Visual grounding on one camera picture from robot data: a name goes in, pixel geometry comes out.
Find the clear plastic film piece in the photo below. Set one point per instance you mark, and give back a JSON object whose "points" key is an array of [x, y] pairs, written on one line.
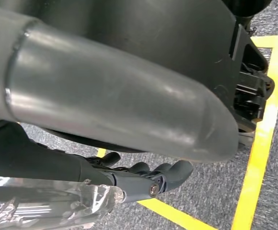
{"points": [[45, 206]]}

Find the yellow floor tape square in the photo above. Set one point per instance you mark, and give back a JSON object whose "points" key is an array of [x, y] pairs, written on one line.
{"points": [[261, 143]]}

